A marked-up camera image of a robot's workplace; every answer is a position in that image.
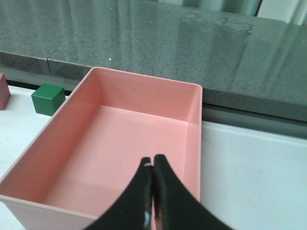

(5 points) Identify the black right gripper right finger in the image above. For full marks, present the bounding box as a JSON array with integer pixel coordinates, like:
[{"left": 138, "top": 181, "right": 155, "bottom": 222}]
[{"left": 153, "top": 154, "right": 231, "bottom": 230}]

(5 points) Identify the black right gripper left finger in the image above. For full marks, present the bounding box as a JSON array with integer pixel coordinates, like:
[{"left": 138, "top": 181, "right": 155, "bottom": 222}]
[{"left": 86, "top": 157, "right": 153, "bottom": 230}]

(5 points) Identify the pink plastic bin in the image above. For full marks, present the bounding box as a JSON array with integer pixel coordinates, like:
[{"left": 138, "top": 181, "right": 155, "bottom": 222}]
[{"left": 0, "top": 67, "right": 202, "bottom": 230}]

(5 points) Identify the right green cube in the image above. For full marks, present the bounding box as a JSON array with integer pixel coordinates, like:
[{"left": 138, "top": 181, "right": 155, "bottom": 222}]
[{"left": 31, "top": 84, "right": 66, "bottom": 116}]

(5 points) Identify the grey stone counter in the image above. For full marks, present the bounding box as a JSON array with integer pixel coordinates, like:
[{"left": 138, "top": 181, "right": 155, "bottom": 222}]
[{"left": 0, "top": 0, "right": 307, "bottom": 122}]

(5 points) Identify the pink cube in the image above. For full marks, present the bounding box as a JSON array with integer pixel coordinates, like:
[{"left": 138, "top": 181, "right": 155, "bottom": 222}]
[{"left": 0, "top": 73, "right": 11, "bottom": 110}]

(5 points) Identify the grey curtain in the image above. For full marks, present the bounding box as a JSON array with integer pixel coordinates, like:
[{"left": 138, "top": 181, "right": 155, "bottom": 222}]
[{"left": 160, "top": 0, "right": 307, "bottom": 25}]

